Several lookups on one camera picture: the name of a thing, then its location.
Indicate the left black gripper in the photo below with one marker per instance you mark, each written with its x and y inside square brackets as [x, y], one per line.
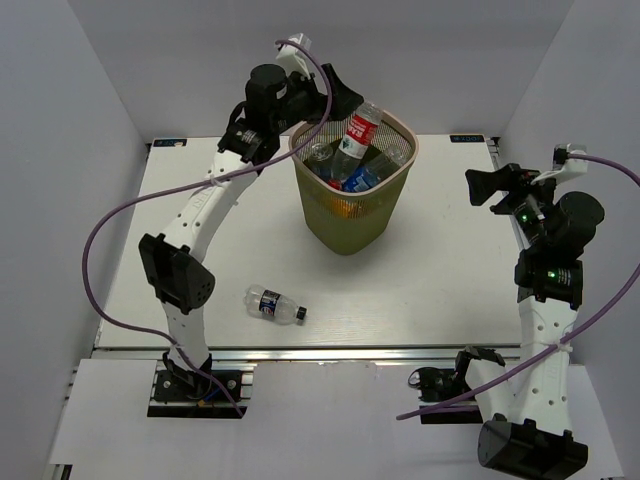
[343, 100]

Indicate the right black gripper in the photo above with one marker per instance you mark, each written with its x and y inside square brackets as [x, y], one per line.
[483, 184]

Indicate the red label water bottle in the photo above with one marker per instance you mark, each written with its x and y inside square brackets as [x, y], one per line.
[359, 134]

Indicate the blue label bottle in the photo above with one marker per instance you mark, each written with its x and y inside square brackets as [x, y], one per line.
[375, 171]
[320, 159]

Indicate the orange juice bottle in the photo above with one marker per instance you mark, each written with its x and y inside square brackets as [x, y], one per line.
[345, 208]

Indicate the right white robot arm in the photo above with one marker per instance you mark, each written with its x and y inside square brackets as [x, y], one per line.
[526, 429]

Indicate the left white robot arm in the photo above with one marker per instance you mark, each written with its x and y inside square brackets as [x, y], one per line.
[173, 259]

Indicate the green mesh waste bin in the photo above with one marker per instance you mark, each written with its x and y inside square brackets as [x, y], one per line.
[349, 236]

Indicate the right blue table label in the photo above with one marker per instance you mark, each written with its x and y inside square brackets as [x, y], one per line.
[466, 138]

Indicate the black cap cola bottle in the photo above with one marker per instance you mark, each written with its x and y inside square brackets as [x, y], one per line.
[269, 305]

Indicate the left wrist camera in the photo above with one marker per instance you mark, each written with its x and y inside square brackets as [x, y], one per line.
[291, 59]

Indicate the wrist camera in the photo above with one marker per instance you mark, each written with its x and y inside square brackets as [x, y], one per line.
[291, 59]
[567, 164]

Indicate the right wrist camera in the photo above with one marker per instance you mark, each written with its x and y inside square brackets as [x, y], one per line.
[567, 164]

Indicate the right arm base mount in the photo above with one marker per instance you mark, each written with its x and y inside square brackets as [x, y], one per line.
[436, 385]

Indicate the aluminium table frame rail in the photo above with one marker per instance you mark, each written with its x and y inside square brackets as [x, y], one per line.
[338, 354]

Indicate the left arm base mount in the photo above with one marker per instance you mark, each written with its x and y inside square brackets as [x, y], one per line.
[172, 398]

